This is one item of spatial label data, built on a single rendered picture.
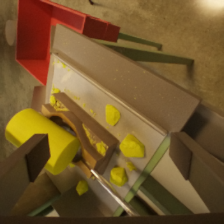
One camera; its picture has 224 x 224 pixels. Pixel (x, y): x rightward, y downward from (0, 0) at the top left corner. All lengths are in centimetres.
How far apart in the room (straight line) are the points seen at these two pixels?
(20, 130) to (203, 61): 112
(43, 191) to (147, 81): 31
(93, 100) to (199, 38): 103
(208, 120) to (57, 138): 22
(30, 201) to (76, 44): 32
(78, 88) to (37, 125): 10
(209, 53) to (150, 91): 101
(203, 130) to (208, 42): 100
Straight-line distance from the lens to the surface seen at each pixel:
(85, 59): 30
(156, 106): 22
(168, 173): 25
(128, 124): 25
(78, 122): 28
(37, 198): 39
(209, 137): 26
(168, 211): 25
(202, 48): 123
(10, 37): 267
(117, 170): 29
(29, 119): 29
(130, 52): 52
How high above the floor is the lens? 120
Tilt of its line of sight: 48 degrees down
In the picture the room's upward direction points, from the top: 108 degrees counter-clockwise
